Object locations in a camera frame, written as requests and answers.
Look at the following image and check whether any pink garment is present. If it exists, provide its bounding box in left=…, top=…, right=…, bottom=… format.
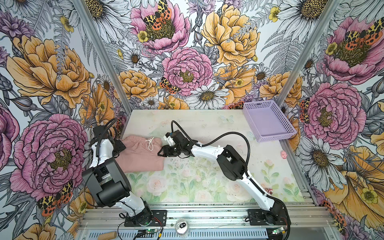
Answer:
left=116, top=135, right=165, bottom=173

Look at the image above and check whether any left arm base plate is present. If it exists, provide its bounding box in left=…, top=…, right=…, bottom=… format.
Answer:
left=124, top=210, right=168, bottom=227

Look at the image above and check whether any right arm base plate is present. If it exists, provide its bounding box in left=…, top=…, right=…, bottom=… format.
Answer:
left=247, top=209, right=291, bottom=226

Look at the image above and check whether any white perforated cable duct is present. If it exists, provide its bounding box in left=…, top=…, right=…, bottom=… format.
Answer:
left=86, top=227, right=268, bottom=240

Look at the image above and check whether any small pink pig toy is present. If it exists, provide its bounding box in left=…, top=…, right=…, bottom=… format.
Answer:
left=281, top=151, right=288, bottom=159

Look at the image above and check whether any wooden block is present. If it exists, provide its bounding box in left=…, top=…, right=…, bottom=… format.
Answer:
left=97, top=231, right=118, bottom=240

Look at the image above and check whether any lavender plastic laundry basket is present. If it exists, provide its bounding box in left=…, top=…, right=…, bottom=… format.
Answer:
left=243, top=100, right=297, bottom=143

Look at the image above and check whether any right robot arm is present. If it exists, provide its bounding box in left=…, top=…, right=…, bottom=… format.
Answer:
left=158, top=130, right=291, bottom=226

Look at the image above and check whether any aluminium frame rail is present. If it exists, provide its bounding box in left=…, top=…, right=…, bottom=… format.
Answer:
left=80, top=202, right=334, bottom=230

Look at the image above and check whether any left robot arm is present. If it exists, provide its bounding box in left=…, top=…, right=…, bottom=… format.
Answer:
left=82, top=124, right=153, bottom=226

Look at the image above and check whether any silver drink can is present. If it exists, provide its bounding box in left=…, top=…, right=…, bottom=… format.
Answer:
left=175, top=219, right=190, bottom=238

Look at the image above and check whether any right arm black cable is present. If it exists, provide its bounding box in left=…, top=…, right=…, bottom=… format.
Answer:
left=170, top=119, right=292, bottom=240

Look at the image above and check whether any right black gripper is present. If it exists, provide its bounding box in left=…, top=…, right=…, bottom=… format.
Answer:
left=157, top=142, right=183, bottom=157

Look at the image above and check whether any small pink red toy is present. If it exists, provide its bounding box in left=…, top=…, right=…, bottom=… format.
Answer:
left=264, top=188, right=273, bottom=195

